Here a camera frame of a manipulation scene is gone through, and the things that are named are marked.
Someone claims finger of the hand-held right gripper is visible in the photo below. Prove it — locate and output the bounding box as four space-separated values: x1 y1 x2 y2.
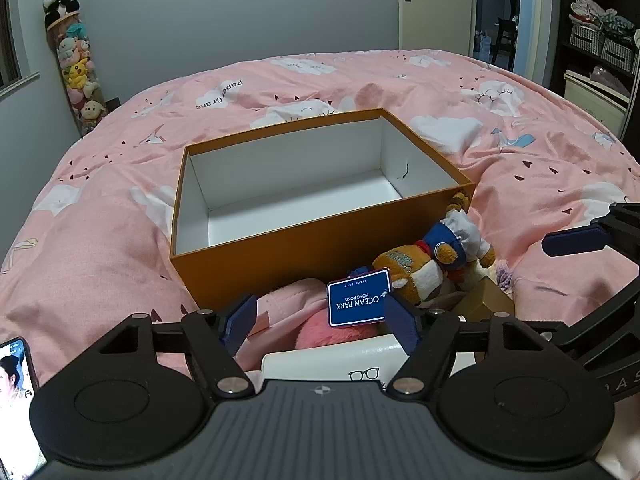
542 202 640 258

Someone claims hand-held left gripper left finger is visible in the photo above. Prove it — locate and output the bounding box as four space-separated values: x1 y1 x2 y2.
95 293 259 401

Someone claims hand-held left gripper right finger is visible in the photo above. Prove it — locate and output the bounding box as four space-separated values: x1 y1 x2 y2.
385 293 548 402

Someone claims orange cardboard box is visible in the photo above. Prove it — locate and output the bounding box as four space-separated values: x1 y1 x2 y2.
169 107 477 312

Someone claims brown plush bear toy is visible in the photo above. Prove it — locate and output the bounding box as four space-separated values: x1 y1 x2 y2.
372 191 498 308

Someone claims small beige cardboard box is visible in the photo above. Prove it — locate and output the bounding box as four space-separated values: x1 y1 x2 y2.
450 277 516 323

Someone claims white glasses case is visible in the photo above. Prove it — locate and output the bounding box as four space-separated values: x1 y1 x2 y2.
260 332 476 397

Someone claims blue paper hang tag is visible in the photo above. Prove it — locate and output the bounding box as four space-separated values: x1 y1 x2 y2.
326 269 392 328

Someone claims lilac fuzzy item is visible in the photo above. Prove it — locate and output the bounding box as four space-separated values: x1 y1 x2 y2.
492 264 517 292

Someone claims beige storage bin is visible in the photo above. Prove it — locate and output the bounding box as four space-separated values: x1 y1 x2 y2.
562 70 629 137

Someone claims pink printed blanket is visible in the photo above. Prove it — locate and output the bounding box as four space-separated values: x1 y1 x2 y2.
0 50 640 480

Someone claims grey striped storage basket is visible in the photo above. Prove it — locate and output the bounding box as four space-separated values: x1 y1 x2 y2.
570 22 607 57
600 35 639 72

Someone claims dark wooden chair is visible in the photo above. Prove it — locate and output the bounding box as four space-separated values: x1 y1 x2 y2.
492 17 519 69

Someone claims pile of folded clothes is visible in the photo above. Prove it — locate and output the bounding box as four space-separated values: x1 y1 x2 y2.
570 0 639 41

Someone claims smartphone with lit screen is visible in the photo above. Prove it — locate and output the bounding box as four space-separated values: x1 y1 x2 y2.
0 336 49 480

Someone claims white room door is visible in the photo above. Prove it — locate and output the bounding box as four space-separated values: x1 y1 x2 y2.
398 0 477 57

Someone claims hanging column of plush toys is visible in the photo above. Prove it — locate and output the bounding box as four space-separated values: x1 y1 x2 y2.
45 10 109 137

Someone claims dark window frame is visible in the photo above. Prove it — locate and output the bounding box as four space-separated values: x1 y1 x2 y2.
0 0 41 97

